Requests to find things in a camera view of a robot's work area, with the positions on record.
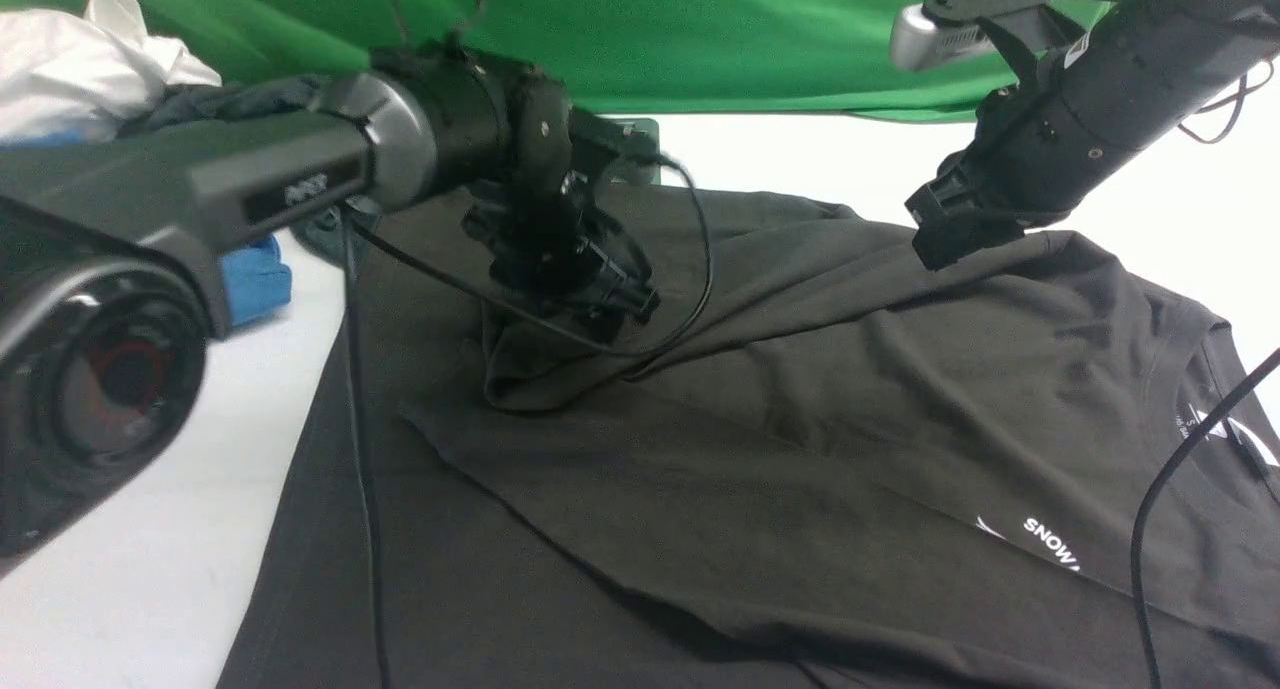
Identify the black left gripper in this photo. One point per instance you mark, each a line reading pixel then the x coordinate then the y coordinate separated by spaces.
pixel 559 253

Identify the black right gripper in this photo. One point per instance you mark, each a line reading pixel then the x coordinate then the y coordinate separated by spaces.
pixel 1033 159

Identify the dark gray long-sleeve top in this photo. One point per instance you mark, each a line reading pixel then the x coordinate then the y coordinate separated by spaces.
pixel 853 473

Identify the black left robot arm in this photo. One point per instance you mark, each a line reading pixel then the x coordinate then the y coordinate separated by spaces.
pixel 112 281

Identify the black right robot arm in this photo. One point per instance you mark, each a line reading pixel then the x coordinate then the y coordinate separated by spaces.
pixel 1163 60

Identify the dark gray flat tray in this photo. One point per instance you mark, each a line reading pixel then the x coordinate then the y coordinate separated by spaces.
pixel 639 139

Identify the green backdrop cloth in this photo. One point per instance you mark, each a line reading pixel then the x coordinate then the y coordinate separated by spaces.
pixel 614 55

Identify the dark teal crumpled garment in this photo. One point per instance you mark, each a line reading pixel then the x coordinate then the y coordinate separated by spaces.
pixel 183 105

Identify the blue crumpled garment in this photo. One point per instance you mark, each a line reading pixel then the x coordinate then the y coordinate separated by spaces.
pixel 257 281

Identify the white crumpled garment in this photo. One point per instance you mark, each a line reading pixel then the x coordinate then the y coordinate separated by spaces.
pixel 68 78

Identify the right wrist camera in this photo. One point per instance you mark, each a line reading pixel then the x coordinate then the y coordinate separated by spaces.
pixel 937 33

